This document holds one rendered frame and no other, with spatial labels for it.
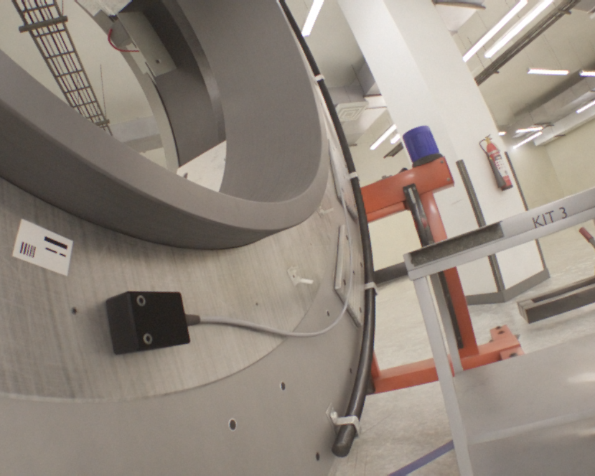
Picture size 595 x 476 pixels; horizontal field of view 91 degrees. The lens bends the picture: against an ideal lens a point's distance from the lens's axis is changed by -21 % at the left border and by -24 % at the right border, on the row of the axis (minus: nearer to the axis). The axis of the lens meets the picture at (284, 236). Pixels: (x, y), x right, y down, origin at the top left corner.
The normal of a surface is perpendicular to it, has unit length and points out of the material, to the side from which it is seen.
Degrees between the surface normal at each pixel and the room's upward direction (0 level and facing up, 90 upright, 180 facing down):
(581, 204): 90
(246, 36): 104
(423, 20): 90
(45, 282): 90
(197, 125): 94
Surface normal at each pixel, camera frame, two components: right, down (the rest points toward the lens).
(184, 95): -0.35, 0.22
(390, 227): 0.22, -0.20
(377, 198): -0.43, 0.00
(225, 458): 0.86, -0.31
